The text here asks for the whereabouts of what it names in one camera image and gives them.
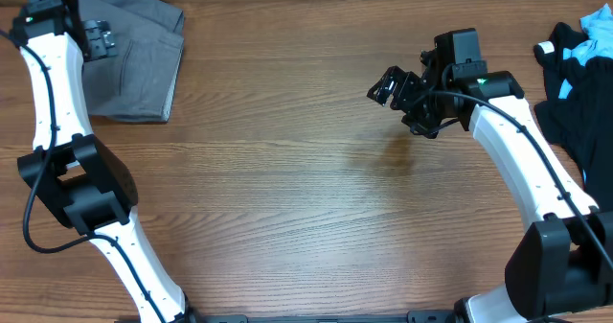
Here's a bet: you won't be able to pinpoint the grey shorts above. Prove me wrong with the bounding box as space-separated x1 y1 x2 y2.
79 0 185 123

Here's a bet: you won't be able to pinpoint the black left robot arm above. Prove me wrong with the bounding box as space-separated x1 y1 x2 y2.
2 0 199 322

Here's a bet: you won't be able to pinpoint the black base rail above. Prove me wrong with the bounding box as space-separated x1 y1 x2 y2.
175 310 469 323

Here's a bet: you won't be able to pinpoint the black garment with white label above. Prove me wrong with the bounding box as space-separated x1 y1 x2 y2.
534 22 612 212

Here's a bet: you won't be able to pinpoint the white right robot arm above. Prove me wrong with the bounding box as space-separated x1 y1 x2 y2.
368 28 612 323

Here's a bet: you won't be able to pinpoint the light blue cloth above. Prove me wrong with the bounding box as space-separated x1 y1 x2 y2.
557 4 612 100

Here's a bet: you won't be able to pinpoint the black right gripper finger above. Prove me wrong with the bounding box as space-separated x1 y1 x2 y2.
380 66 407 91
367 81 391 106

